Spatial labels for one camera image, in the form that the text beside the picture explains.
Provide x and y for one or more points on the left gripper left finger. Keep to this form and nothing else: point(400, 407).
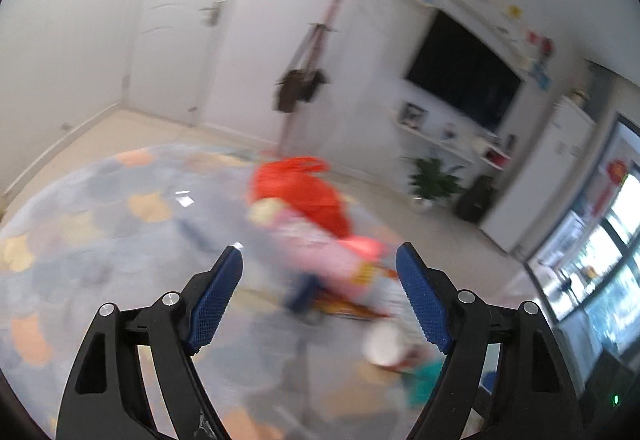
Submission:
point(105, 396)

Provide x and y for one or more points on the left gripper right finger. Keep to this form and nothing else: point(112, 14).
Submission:
point(502, 363)

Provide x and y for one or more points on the orange black snack packet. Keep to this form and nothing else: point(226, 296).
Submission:
point(345, 302)

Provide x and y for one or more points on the pink snack tube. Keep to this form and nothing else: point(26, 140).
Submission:
point(352, 268)

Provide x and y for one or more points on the red plastic bag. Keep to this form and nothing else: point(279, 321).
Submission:
point(297, 182)

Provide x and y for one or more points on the pastel hexagon tablecloth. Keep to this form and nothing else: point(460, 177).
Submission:
point(128, 229)

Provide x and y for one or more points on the green potted plant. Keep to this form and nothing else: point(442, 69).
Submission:
point(431, 182)

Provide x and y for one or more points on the white tall cabinet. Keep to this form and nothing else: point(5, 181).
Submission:
point(522, 201)

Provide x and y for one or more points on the brown hanging bag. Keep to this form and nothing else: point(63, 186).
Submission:
point(304, 76)

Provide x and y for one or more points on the white door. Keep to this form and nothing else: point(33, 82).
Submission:
point(168, 57)

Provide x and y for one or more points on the pink coat stand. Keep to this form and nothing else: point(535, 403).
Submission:
point(328, 19)

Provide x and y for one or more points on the white lower wall shelf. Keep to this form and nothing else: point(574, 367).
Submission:
point(479, 151)

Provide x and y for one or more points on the white wall shelf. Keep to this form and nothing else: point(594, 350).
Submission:
point(479, 151)
point(506, 28)

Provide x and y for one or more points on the black picture frame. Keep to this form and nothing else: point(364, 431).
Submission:
point(411, 115)

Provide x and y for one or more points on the black wall television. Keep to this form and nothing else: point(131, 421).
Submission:
point(458, 68)

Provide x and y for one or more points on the white upper wall shelf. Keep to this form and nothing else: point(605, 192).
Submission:
point(506, 28)

